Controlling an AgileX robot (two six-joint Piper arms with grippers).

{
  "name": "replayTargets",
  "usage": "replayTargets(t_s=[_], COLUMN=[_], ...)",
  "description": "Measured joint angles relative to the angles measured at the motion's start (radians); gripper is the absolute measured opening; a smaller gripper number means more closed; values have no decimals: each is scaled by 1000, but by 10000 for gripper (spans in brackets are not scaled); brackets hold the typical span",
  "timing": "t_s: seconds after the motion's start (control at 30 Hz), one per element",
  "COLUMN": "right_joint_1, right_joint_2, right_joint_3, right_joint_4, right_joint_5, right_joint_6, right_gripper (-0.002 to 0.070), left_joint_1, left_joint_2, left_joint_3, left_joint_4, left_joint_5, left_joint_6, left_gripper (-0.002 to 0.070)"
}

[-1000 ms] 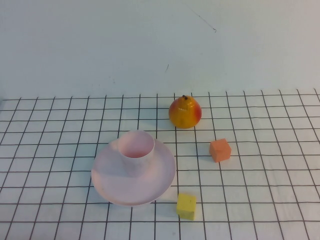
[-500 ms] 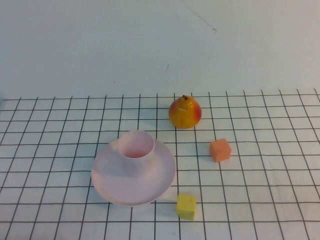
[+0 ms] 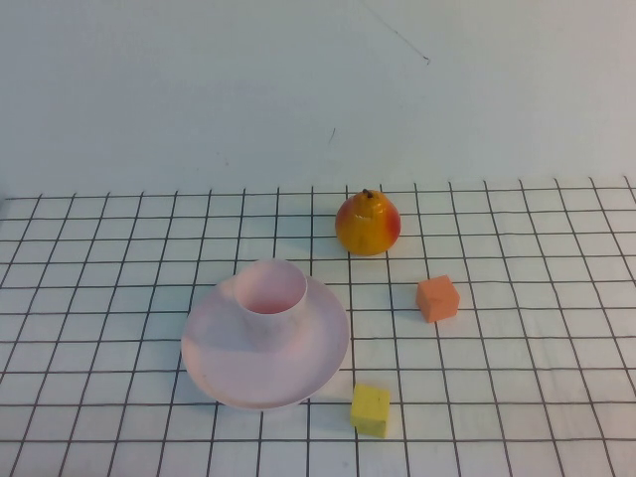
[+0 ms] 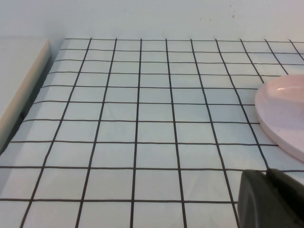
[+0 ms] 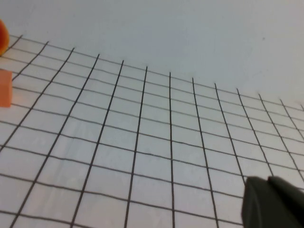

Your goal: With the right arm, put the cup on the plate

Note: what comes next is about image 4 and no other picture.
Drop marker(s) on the white black-grid table mat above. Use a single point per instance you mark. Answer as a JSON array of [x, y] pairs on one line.
[[154, 130]]

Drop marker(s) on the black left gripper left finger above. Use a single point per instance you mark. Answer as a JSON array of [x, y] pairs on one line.
[[256, 204]]

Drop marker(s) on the white board with beige edge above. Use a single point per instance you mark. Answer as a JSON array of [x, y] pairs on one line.
[[16, 78]]

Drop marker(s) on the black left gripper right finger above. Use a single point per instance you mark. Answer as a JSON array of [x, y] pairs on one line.
[[291, 197]]

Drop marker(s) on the pale pink round plate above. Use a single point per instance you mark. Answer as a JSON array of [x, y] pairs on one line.
[[282, 114]]

